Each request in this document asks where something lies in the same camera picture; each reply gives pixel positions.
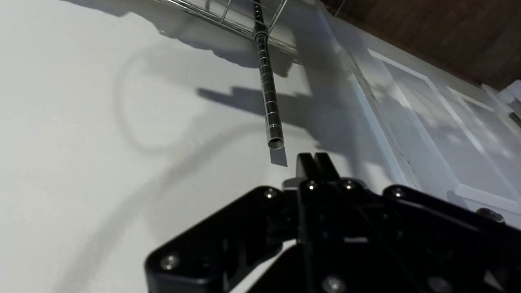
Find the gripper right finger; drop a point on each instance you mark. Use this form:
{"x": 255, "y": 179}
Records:
{"x": 407, "y": 236}

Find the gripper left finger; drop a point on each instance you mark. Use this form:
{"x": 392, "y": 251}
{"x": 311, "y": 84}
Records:
{"x": 228, "y": 240}

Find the white panelled door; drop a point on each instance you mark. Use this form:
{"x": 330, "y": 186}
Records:
{"x": 427, "y": 134}

